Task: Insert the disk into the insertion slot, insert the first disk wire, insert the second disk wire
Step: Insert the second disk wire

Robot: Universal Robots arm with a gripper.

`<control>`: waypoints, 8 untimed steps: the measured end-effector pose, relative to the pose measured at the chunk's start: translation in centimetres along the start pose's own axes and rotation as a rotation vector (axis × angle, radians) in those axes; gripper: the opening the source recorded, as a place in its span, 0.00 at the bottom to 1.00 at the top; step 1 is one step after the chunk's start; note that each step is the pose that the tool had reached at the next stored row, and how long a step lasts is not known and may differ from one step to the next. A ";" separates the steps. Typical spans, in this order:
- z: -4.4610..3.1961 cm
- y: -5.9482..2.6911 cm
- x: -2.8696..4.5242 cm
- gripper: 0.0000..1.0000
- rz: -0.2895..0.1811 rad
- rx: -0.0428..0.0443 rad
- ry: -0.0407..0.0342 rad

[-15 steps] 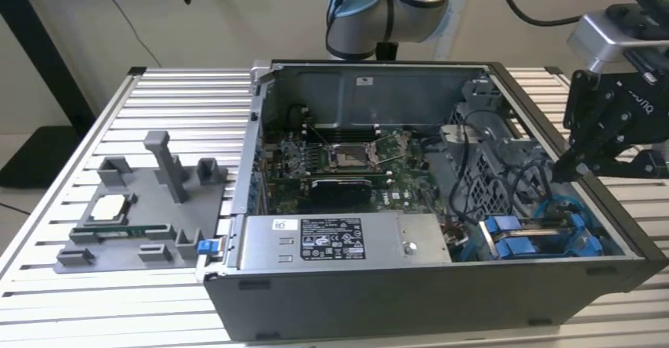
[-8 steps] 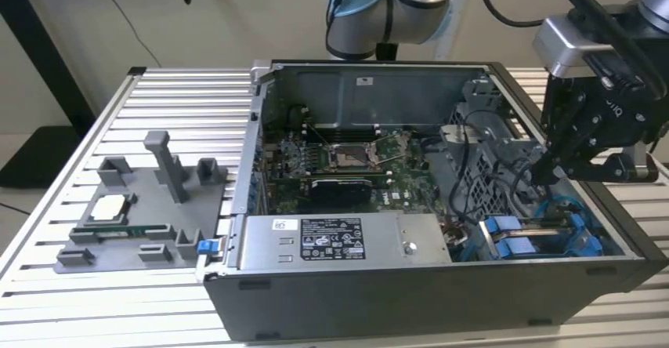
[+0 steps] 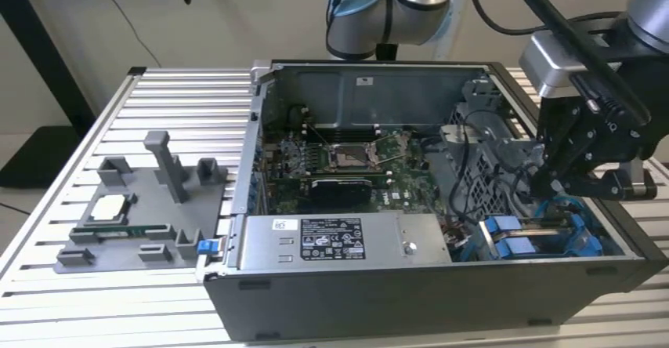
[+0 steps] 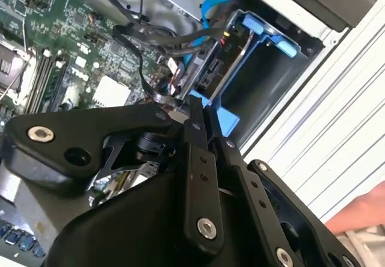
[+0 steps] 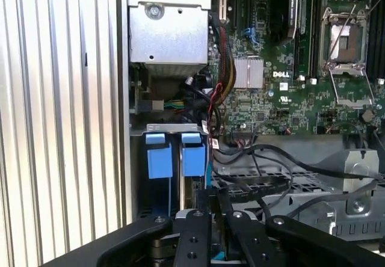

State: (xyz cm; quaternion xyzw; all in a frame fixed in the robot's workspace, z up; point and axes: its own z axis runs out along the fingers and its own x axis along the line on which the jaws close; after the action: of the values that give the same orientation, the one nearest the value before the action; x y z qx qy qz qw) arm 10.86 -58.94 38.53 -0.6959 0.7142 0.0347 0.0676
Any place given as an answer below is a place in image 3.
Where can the CPU socket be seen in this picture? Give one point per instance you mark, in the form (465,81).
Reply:
(349,156)

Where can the green motherboard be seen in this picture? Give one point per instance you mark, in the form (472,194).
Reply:
(413,191)

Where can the hard disk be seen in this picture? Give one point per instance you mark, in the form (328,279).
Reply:
(504,223)

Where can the open black PC case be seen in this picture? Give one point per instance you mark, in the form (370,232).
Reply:
(365,305)

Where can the green RAM stick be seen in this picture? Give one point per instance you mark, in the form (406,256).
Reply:
(125,231)

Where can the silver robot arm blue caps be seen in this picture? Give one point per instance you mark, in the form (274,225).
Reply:
(365,26)

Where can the grey parts rack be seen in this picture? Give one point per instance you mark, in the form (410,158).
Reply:
(151,207)

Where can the grey power supply unit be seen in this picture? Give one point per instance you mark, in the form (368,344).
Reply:
(272,246)

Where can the perforated metal drive cage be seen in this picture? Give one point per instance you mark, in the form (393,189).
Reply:
(473,183)

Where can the black stand with base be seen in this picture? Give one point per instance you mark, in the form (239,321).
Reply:
(31,50)

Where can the silver CPU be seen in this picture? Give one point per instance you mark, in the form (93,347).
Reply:
(108,209)

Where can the black wrist mounting bracket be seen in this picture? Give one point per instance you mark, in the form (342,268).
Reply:
(626,46)

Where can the thin metal locking lever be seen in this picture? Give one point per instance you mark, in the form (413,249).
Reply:
(320,134)

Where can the black RAM slot bank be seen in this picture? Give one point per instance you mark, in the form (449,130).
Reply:
(345,172)
(340,131)

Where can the installed disk blue carrier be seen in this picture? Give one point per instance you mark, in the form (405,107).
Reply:
(517,248)

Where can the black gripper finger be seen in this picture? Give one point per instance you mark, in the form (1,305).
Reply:
(612,187)
(545,183)

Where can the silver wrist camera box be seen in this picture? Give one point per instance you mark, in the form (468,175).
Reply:
(549,62)

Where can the blue case latch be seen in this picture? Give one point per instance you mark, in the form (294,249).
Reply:
(207,247)

